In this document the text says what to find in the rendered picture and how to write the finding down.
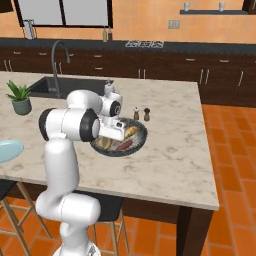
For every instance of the dark grey bowl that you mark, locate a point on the dark grey bowl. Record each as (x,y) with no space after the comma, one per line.
(138,141)

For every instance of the dark brown pepper mill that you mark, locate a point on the dark brown pepper mill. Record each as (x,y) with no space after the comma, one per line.
(146,115)

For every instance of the reddish brown sausage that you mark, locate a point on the reddish brown sausage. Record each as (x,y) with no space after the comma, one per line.
(125,145)

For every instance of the black framed window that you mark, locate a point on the black framed window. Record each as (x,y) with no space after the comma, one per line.
(63,13)

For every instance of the green plant in teal pot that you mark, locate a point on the green plant in teal pot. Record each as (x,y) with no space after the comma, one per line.
(20,100)

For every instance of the dark brown wall cupboard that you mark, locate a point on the dark brown wall cupboard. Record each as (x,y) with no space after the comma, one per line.
(6,5)
(250,6)

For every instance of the grey wall socket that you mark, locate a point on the grey wall socket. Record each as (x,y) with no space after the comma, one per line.
(174,24)

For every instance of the light blue plate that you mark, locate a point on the light blue plate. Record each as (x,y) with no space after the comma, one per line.
(9,150)

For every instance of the dark brown kitchen island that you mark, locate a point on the dark brown kitchen island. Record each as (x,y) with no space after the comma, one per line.
(193,230)

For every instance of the brown salt shaker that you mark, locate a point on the brown salt shaker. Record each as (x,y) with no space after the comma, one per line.
(136,114)

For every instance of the white cup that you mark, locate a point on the white cup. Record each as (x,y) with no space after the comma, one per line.
(186,6)
(221,6)

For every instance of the dark brown cupboard run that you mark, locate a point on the dark brown cupboard run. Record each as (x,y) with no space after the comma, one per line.
(173,71)

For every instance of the black seat wooden stool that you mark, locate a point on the black seat wooden stool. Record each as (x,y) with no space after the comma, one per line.
(111,208)
(8,206)

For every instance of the dark sink basin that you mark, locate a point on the dark sink basin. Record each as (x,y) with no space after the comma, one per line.
(80,86)

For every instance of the dark grey curved tap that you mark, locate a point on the dark grey curved tap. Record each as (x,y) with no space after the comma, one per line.
(55,66)

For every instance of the dark wall shelf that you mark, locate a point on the dark wall shelf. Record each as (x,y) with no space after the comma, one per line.
(213,12)

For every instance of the white countertop appliance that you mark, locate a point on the white countertop appliance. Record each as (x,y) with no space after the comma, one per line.
(30,30)

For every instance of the black hob with rings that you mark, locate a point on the black hob with rings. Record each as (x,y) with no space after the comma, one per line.
(145,44)

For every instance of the olive green bottle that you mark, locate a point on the olive green bottle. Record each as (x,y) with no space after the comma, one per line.
(105,36)

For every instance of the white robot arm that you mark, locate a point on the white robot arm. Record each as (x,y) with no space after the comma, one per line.
(61,173)

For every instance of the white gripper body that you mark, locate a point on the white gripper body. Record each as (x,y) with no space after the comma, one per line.
(110,133)

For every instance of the dark brown bottle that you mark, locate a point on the dark brown bottle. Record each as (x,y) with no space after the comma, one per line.
(110,35)

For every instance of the golden brown bun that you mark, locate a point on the golden brown bun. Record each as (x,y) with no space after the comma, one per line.
(131,131)
(106,143)

